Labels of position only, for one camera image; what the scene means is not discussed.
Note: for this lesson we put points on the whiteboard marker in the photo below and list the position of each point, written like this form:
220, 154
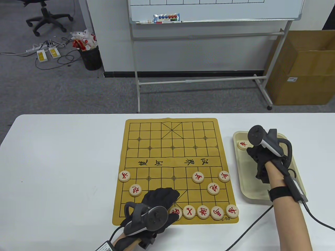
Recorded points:
146, 22
165, 22

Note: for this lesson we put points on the black wastebasket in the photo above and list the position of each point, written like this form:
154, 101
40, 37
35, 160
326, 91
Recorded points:
91, 61

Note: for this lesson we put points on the white rolling whiteboard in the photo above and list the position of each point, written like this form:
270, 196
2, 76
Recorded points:
209, 10

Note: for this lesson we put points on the white red trash bags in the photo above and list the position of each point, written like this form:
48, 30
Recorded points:
83, 39

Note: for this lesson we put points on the white power strip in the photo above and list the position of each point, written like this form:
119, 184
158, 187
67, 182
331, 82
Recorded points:
34, 49

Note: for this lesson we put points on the brown cardboard box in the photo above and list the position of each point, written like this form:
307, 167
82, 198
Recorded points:
301, 86

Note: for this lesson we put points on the pack of coloured magnets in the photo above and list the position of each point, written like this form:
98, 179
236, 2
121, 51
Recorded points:
166, 17

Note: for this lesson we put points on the white yellow power adapter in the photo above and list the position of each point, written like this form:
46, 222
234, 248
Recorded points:
42, 55
54, 52

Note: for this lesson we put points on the person's right forearm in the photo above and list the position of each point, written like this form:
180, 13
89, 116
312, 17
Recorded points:
288, 222

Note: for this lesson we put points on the yellow chess board mat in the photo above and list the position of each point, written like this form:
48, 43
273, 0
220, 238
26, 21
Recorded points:
157, 146

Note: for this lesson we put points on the person's left hand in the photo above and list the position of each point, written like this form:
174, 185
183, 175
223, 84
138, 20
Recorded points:
159, 197

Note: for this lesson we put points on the person's right hand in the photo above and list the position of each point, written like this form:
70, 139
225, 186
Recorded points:
259, 157

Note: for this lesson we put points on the black sensor box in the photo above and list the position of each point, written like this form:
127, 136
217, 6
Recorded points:
295, 188

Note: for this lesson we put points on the black office chair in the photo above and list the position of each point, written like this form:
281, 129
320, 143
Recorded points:
45, 14

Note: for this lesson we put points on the round red-marked chess piece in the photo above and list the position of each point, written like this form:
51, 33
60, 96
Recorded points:
189, 211
203, 211
213, 188
217, 213
232, 210
135, 190
198, 177
177, 211
124, 176
224, 176
242, 145

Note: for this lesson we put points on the beige plastic tray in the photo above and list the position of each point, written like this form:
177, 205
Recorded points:
251, 180

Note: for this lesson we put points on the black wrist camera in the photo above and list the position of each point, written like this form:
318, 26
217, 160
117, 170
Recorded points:
146, 240

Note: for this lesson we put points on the grey tracking controller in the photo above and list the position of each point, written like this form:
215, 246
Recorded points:
157, 217
272, 143

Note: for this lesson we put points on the grey labelled sensor box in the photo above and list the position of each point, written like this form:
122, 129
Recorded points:
104, 247

